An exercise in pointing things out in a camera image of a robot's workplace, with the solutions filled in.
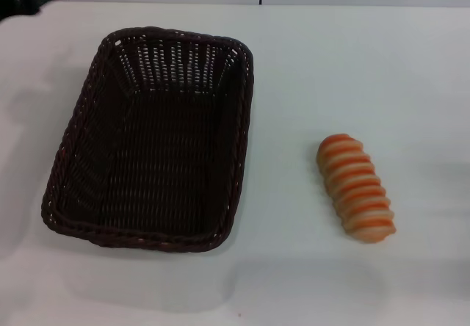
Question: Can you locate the dark brown woven basket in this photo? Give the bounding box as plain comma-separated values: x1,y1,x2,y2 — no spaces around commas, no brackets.
40,26,255,254

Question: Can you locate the orange striped bread loaf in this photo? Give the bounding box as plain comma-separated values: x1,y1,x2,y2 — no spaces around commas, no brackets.
317,133,397,245

